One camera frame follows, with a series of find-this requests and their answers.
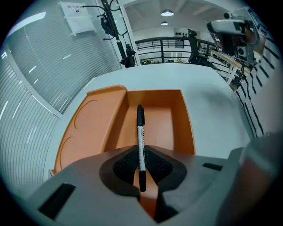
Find white paper sign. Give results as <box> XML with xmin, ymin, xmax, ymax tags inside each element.
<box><xmin>58</xmin><ymin>1</ymin><xmax>97</xmax><ymax>37</ymax></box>

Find white desk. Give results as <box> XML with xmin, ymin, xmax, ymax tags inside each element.
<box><xmin>45</xmin><ymin>62</ymin><xmax>258</xmax><ymax>177</ymax></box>

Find person's striped shirt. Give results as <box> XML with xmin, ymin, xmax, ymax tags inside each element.
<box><xmin>234</xmin><ymin>36</ymin><xmax>283</xmax><ymax>139</ymax></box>

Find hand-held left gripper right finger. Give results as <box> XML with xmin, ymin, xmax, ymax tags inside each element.
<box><xmin>145</xmin><ymin>144</ymin><xmax>244</xmax><ymax>226</ymax></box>

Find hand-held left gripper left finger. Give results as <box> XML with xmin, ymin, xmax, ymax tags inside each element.
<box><xmin>26</xmin><ymin>145</ymin><xmax>155</xmax><ymax>226</ymax></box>

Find wooden workbench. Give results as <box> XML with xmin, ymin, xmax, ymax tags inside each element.
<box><xmin>209</xmin><ymin>49</ymin><xmax>254</xmax><ymax>86</ymax></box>

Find black metal railing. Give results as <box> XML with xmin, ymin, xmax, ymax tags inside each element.
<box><xmin>134</xmin><ymin>37</ymin><xmax>218</xmax><ymax>65</ymax></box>

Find black marker pen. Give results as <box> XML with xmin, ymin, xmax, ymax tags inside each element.
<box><xmin>137</xmin><ymin>104</ymin><xmax>147</xmax><ymax>192</ymax></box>

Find person's left forearm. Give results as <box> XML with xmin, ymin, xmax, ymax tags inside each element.
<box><xmin>218</xmin><ymin>131</ymin><xmax>283</xmax><ymax>226</ymax></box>

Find orange box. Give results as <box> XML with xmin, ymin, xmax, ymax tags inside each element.
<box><xmin>52</xmin><ymin>84</ymin><xmax>196</xmax><ymax>220</ymax></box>

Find black office chair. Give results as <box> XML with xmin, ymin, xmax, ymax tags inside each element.
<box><xmin>187</xmin><ymin>28</ymin><xmax>213</xmax><ymax>66</ymax></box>

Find grey window blinds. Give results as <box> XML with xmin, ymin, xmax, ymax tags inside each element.
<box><xmin>0</xmin><ymin>10</ymin><xmax>122</xmax><ymax>199</ymax></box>

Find black coat stand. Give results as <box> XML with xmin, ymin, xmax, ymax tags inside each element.
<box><xmin>82</xmin><ymin>0</ymin><xmax>137</xmax><ymax>68</ymax></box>

